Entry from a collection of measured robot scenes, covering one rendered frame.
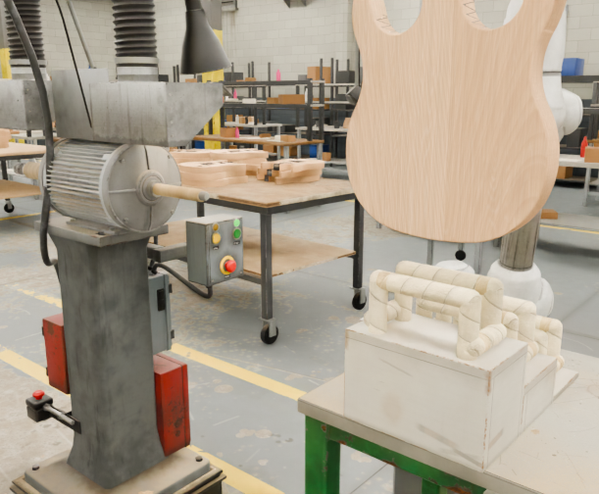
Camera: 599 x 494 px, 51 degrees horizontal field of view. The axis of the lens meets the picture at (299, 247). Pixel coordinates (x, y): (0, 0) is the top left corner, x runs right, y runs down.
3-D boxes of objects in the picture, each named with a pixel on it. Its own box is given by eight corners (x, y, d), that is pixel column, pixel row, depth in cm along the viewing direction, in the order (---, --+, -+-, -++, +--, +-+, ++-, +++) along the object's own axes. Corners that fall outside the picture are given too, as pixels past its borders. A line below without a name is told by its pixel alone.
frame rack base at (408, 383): (341, 418, 115) (343, 328, 111) (386, 388, 126) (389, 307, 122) (483, 473, 98) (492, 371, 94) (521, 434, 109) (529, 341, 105)
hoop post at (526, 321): (511, 357, 119) (515, 310, 117) (518, 352, 121) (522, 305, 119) (528, 362, 117) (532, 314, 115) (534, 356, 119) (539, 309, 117)
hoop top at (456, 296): (365, 288, 108) (366, 270, 108) (375, 284, 110) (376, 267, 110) (474, 314, 95) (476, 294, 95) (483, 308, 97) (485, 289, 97)
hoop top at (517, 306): (433, 299, 128) (434, 283, 127) (441, 295, 130) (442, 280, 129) (531, 321, 115) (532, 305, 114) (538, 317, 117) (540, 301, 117)
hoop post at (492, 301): (475, 342, 105) (479, 287, 103) (484, 336, 108) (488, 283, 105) (494, 346, 103) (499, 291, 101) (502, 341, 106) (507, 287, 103)
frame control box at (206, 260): (147, 294, 208) (142, 217, 202) (196, 279, 224) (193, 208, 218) (197, 310, 193) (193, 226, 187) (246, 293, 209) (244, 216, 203)
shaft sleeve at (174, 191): (158, 197, 173) (150, 190, 171) (164, 187, 174) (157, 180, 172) (202, 204, 162) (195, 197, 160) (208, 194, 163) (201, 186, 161)
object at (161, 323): (123, 346, 216) (112, 188, 204) (148, 337, 224) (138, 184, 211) (150, 358, 207) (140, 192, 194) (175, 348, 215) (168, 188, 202)
